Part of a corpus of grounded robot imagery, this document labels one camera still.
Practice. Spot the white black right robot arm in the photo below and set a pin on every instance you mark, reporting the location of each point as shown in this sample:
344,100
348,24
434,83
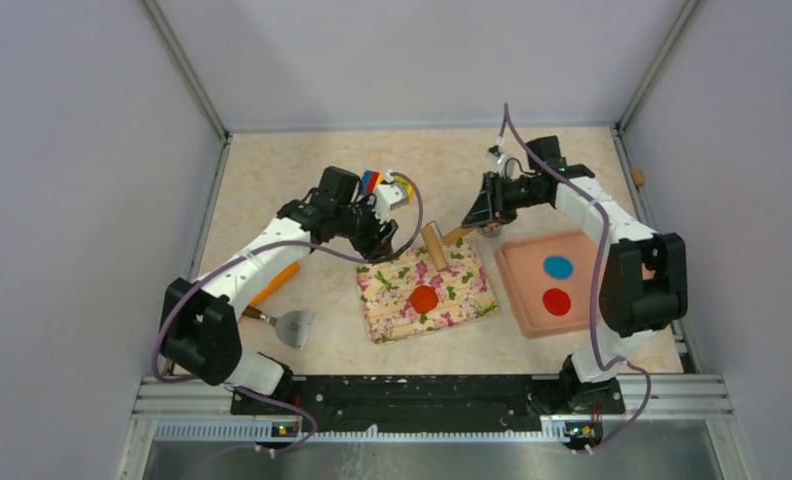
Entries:
638,283

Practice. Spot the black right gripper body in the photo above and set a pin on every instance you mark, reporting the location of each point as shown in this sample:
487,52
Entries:
492,201

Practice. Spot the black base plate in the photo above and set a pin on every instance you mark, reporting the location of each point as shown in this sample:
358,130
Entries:
444,403

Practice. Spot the metal dough scraper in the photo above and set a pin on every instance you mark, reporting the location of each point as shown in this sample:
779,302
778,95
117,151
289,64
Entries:
291,328

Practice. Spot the colourful toy brick block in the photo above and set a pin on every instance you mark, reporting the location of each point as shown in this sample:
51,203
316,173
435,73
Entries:
369,181

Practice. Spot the pink plastic tray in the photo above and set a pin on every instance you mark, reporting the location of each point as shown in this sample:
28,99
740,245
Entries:
520,265

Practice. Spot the floral cutting board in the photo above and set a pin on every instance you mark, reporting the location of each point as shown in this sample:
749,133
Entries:
464,292

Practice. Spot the metal ring cutter purple handle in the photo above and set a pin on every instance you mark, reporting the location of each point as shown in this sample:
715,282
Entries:
491,231

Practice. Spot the wooden dough roller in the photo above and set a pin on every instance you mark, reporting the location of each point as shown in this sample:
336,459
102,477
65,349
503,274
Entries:
435,242

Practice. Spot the red dough disc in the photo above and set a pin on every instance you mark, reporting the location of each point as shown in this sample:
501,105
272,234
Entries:
557,301

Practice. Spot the red dough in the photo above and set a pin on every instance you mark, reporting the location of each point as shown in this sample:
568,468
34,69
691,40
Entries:
423,299

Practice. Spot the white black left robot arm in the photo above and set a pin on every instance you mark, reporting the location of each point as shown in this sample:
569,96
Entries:
199,328

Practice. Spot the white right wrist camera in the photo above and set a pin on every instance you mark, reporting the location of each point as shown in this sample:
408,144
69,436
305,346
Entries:
496,151

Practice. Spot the orange plastic knife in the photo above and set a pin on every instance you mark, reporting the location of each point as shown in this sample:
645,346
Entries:
277,282

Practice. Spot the blue dough disc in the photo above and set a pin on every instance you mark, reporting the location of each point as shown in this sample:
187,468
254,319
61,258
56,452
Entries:
558,267

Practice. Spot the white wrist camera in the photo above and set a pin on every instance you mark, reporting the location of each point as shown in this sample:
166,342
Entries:
496,151
392,195

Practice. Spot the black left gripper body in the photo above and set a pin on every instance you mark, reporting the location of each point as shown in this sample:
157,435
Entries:
375,234

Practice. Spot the small wooden piece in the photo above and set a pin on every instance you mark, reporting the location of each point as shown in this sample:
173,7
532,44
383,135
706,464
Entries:
638,177

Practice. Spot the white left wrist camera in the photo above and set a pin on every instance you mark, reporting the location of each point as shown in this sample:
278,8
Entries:
392,195

